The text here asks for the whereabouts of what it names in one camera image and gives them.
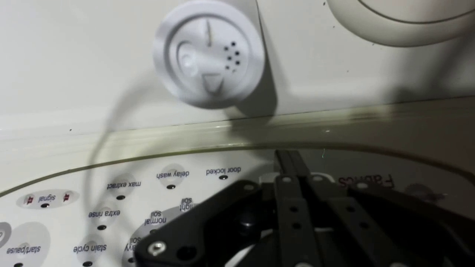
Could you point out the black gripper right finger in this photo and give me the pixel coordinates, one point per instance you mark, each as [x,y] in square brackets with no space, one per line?
[375,228]

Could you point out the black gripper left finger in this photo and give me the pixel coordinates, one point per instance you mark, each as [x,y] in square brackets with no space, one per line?
[216,223]

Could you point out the white appliance control panel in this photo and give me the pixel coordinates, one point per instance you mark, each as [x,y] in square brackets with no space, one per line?
[74,65]

